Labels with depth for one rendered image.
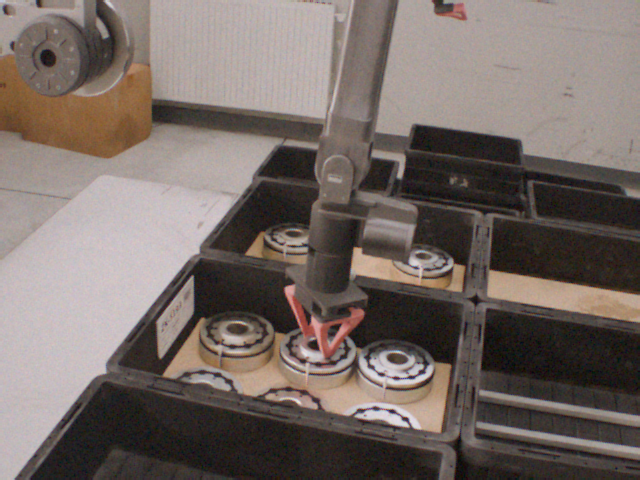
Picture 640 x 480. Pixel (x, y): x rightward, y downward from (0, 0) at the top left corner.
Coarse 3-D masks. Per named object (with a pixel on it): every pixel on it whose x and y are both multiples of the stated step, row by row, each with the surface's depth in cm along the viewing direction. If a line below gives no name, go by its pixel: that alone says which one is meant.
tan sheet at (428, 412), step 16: (192, 336) 108; (192, 352) 105; (176, 368) 101; (272, 368) 103; (448, 368) 106; (256, 384) 100; (272, 384) 100; (352, 384) 101; (432, 384) 102; (448, 384) 102; (336, 400) 98; (352, 400) 98; (368, 400) 98; (432, 400) 99; (416, 416) 96; (432, 416) 96
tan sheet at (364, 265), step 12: (252, 252) 132; (360, 252) 134; (360, 264) 131; (372, 264) 131; (384, 264) 131; (372, 276) 127; (384, 276) 127; (456, 276) 129; (444, 288) 125; (456, 288) 126
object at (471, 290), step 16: (240, 208) 124; (432, 208) 130; (448, 208) 129; (464, 208) 130; (224, 224) 118; (480, 224) 125; (208, 240) 113; (480, 240) 119; (224, 256) 109; (240, 256) 110; (416, 288) 105; (432, 288) 105
